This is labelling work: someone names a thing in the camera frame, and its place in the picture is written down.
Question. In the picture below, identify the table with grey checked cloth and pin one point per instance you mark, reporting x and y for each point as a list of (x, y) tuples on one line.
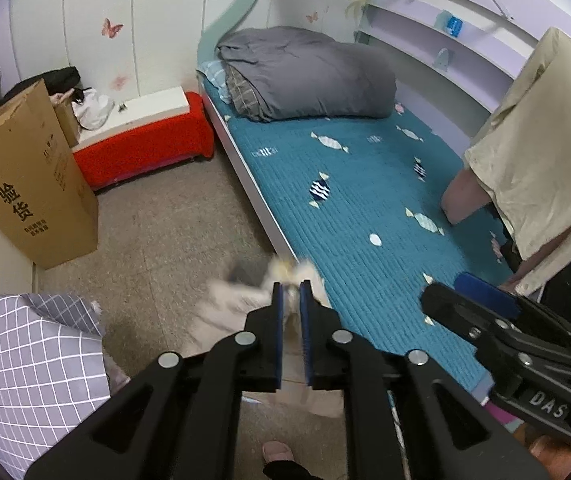
[(30, 375)]

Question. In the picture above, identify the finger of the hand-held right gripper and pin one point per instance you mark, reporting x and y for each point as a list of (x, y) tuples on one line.
[(453, 312), (488, 292)]

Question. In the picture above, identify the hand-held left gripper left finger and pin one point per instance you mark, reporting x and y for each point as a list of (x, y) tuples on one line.
[(277, 340)]

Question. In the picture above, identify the small brown cardboard box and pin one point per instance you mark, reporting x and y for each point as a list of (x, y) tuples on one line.
[(67, 120)]

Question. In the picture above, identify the white plastic bag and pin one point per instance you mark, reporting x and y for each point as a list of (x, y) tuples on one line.
[(94, 110)]

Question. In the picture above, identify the checked pillow on bed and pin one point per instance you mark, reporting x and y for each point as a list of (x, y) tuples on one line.
[(243, 95)]

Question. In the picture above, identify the teal bunk bed frame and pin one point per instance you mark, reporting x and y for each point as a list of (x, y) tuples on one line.
[(235, 15)]

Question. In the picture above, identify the pink slipper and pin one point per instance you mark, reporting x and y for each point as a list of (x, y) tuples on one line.
[(278, 451)]

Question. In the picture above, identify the pink butterfly sticker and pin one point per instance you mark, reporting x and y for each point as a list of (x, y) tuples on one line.
[(112, 27)]

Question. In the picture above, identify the red bench with white top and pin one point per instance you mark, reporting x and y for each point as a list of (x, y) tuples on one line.
[(145, 150)]

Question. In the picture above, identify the black cloth bundle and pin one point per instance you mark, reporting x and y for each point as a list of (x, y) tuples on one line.
[(48, 82)]

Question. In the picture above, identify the white wardrobe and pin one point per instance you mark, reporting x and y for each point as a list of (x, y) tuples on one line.
[(155, 25)]

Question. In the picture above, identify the white bookend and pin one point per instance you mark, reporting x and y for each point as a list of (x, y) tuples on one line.
[(441, 60)]

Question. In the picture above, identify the blue checked pillow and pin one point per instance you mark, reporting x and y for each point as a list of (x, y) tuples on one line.
[(213, 77)]

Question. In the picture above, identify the pale pink flower sticker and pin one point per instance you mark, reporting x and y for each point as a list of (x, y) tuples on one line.
[(120, 81)]

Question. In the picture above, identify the bed with teal sheet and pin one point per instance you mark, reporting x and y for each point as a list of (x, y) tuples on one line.
[(365, 240)]

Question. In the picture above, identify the small blue box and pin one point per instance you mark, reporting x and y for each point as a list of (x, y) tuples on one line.
[(454, 25)]

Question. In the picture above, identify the beige hanging shirt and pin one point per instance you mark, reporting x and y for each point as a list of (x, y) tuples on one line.
[(540, 160)]

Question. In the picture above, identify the grey duvet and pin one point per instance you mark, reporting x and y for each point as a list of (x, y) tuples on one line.
[(315, 75)]

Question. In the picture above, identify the tall brown cardboard box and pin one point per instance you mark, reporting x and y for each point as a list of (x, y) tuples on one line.
[(30, 190)]

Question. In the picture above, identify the person's right hand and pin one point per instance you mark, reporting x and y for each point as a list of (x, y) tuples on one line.
[(555, 460)]

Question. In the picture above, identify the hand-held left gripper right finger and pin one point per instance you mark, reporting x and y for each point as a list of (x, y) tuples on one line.
[(306, 340)]

